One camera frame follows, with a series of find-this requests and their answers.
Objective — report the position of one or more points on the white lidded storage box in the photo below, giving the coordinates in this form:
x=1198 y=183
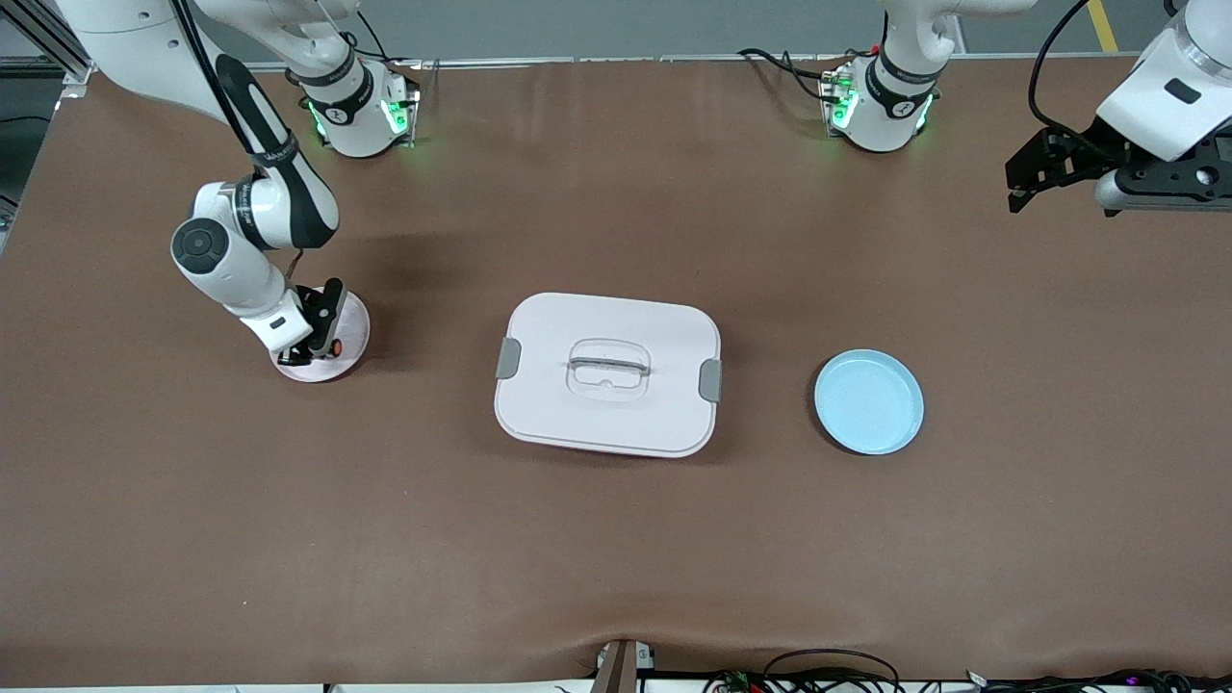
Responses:
x=606 y=414

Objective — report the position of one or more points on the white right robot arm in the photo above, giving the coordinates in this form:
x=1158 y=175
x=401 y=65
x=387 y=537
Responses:
x=231 y=274

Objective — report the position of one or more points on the pink round plate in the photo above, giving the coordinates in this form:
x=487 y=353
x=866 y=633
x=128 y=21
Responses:
x=353 y=332

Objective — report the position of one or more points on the aluminium frame profile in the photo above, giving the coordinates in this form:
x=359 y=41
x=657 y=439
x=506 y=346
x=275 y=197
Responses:
x=72 y=72

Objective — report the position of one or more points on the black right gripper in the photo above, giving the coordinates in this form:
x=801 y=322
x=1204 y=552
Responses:
x=323 y=314

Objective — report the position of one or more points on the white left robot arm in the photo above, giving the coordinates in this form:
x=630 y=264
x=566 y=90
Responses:
x=890 y=106

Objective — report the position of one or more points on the light blue round plate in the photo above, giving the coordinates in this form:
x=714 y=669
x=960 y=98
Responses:
x=871 y=404

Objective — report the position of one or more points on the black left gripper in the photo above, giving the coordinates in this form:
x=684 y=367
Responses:
x=1071 y=160

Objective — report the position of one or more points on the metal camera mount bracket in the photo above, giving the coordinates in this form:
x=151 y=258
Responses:
x=621 y=669

